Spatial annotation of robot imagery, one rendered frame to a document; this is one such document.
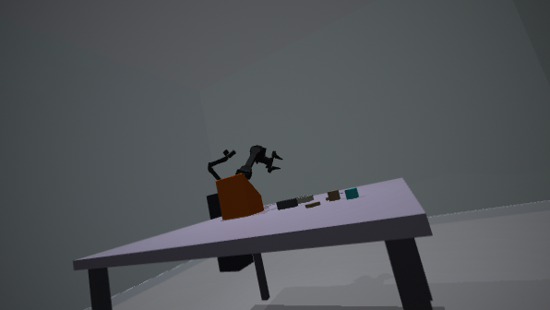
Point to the teal square block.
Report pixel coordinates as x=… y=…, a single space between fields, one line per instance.
x=351 y=193

